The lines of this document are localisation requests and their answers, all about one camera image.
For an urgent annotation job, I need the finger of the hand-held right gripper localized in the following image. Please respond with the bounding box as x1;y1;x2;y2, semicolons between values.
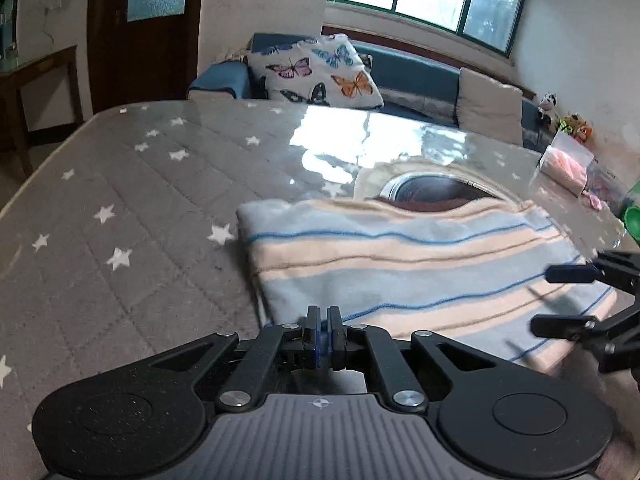
545;251;640;293
530;305;640;374

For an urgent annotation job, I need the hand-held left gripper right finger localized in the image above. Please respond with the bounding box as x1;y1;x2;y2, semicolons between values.
327;306;511;413

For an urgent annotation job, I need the wall socket with cable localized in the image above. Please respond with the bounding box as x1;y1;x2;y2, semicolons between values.
42;0;69;43

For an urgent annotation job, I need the dark wooden glass door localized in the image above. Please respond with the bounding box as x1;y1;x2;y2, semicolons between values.
87;0;207;115

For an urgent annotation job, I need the green round container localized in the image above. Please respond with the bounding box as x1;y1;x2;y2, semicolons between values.
622;205;640;247

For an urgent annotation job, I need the butterfly print cushion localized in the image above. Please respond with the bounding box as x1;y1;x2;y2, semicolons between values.
247;33;385;109

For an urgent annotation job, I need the clear box with pink contents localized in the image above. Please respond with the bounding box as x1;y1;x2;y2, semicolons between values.
537;130;596;196

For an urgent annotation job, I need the dark wooden side table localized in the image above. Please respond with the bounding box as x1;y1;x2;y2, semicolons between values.
0;45;85;178

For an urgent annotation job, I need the round built-in induction cooker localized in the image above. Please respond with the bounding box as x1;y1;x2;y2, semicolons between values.
352;160;531;216

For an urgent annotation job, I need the grey star-print table cover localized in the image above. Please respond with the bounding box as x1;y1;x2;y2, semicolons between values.
0;99;640;480

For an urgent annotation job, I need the blue beige striped garment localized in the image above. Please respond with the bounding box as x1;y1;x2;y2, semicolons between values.
236;197;621;376

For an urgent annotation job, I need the panda plush toy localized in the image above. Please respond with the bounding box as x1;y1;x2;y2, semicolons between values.
537;92;559;121

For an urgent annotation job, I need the blue sofa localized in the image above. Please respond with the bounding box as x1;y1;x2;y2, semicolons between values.
187;32;556;153

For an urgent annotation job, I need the plain beige cushion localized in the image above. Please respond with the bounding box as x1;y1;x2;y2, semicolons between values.
457;67;524;146

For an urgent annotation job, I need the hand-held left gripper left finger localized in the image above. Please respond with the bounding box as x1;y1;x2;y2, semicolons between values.
145;306;323;413

